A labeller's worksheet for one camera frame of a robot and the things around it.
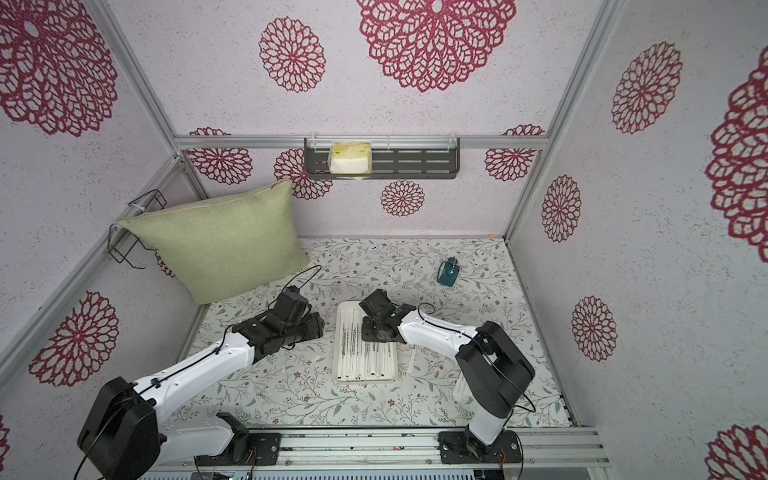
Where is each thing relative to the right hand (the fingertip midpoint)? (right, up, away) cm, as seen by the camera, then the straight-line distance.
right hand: (366, 329), depth 89 cm
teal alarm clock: (+28, +17, +13) cm, 35 cm away
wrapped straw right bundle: (+8, -9, -1) cm, 12 cm away
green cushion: (-37, +25, -8) cm, 45 cm away
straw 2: (-4, -5, +2) cm, 7 cm away
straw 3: (-2, -4, +3) cm, 5 cm away
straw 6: (+27, -15, -6) cm, 32 cm away
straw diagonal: (+5, -8, -2) cm, 10 cm away
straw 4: (+1, -8, -2) cm, 9 cm away
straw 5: (+2, -8, -4) cm, 9 cm away
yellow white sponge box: (-5, +51, +1) cm, 51 cm away
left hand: (-14, +2, -4) cm, 15 cm away
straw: (-8, -5, +1) cm, 9 cm away
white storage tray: (-7, +6, +11) cm, 14 cm away
